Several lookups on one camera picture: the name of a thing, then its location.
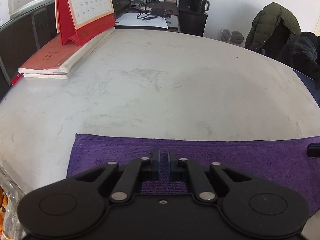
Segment white paper sheet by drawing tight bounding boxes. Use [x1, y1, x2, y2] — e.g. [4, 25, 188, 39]
[116, 12, 168, 29]

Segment black power adapter cable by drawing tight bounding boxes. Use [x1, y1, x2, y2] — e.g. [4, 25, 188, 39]
[135, 0, 176, 21]

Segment dark wooden desk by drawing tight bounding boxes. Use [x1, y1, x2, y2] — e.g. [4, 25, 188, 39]
[115, 2, 181, 33]

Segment black cabinet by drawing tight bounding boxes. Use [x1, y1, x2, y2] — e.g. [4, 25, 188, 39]
[179, 10, 208, 37]

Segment green puffer jacket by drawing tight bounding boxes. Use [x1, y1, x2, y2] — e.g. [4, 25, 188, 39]
[245, 2, 301, 59]

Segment purple microfiber towel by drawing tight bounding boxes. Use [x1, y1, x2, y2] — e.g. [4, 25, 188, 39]
[67, 134, 319, 215]

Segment grey plush slippers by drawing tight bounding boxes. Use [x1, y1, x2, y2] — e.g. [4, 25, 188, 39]
[220, 29, 244, 46]

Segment seated man in black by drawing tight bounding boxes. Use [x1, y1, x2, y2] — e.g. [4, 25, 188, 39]
[276, 31, 320, 90]

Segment red desk calendar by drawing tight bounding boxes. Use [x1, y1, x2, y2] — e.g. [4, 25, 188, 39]
[55, 0, 115, 46]

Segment red cover book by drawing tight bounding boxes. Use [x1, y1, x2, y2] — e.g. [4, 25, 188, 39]
[11, 27, 115, 86]

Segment blue table mat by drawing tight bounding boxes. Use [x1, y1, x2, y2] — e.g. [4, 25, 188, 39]
[293, 69, 319, 100]

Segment black printer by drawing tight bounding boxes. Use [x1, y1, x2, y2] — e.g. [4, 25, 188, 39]
[112, 0, 131, 19]

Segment black mug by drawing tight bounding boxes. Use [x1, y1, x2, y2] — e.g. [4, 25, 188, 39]
[194, 0, 210, 14]

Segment glass ashtray with peels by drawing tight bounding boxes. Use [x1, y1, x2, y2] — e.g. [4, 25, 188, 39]
[1, 166, 25, 239]

